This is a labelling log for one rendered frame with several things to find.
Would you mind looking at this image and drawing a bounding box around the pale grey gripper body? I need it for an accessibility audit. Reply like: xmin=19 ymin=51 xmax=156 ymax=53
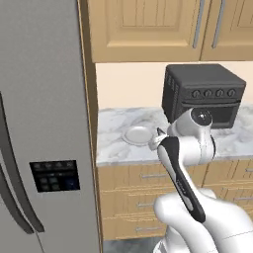
xmin=147 ymin=132 xmax=168 ymax=152

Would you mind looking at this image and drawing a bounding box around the black toaster oven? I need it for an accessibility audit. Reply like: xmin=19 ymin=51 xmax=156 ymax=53
xmin=160 ymin=63 xmax=248 ymax=130

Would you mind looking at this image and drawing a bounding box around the light wood cupboard door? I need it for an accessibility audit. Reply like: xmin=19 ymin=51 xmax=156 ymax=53
xmin=200 ymin=0 xmax=253 ymax=62
xmin=87 ymin=0 xmax=204 ymax=63

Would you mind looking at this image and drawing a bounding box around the white round plate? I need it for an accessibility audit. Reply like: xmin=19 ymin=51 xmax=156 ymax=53
xmin=122 ymin=126 xmax=156 ymax=147

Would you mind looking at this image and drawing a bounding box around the light wood drawer front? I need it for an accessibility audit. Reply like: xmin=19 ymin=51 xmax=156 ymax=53
xmin=99 ymin=190 xmax=172 ymax=219
xmin=100 ymin=214 xmax=167 ymax=241
xmin=202 ymin=158 xmax=253 ymax=188
xmin=97 ymin=162 xmax=208 ymax=193
xmin=211 ymin=185 xmax=253 ymax=215

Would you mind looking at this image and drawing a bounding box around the light wood side panel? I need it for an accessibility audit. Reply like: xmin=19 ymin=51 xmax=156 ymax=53
xmin=76 ymin=0 xmax=104 ymax=253

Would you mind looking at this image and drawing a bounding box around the grey steel fridge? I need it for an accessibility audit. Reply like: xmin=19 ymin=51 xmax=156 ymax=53
xmin=0 ymin=0 xmax=101 ymax=253

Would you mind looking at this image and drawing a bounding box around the grey cupboard door handle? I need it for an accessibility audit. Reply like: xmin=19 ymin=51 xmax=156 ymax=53
xmin=192 ymin=0 xmax=206 ymax=50
xmin=211 ymin=0 xmax=226 ymax=50

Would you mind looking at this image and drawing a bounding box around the dark grey fridge handle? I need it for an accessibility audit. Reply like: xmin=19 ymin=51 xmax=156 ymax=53
xmin=0 ymin=159 xmax=36 ymax=235
xmin=0 ymin=94 xmax=45 ymax=233

